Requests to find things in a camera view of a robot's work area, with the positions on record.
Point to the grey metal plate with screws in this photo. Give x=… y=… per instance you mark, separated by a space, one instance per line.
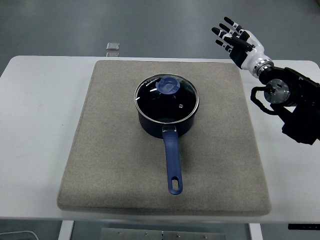
x=162 y=235

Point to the small silver floor plate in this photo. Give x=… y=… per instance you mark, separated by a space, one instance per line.
x=112 y=54
x=112 y=46

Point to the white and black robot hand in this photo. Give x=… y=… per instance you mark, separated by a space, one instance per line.
x=251 y=56

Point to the beige fabric mat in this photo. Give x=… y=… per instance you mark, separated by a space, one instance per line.
x=112 y=150

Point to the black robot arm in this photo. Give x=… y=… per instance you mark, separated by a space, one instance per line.
x=300 y=100

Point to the white table leg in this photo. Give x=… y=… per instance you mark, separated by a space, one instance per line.
x=255 y=232
x=65 y=231

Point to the black table control panel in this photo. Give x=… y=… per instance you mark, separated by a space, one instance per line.
x=303 y=226

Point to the glass pot lid blue knob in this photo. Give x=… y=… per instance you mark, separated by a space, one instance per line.
x=160 y=106

